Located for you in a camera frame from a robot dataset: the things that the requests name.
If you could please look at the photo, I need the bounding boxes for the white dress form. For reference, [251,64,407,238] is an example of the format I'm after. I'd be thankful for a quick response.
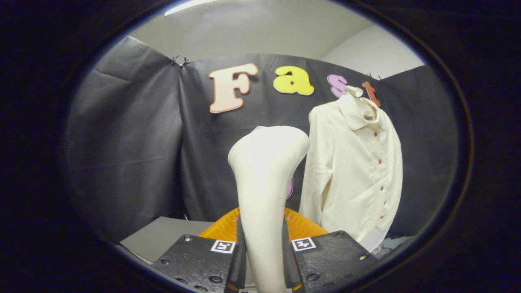
[345,85,389,253]

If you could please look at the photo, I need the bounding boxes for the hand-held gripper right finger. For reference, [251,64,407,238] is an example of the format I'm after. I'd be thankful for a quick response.
[282,208,379,293]

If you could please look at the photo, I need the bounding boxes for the cream button shirt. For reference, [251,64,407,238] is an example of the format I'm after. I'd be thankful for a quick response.
[299,94,403,245]

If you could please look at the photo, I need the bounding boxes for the black backdrop cloth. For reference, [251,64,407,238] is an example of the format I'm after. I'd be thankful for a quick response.
[65,36,458,245]

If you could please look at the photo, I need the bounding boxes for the white garment steamer head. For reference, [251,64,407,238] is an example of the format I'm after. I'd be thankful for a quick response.
[228,125,311,293]

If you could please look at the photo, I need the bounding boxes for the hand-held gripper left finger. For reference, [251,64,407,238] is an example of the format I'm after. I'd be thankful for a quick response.
[151,208,247,293]

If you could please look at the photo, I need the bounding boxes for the grey drawer cabinet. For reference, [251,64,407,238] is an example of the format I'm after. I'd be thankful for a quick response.
[120,216,214,263]

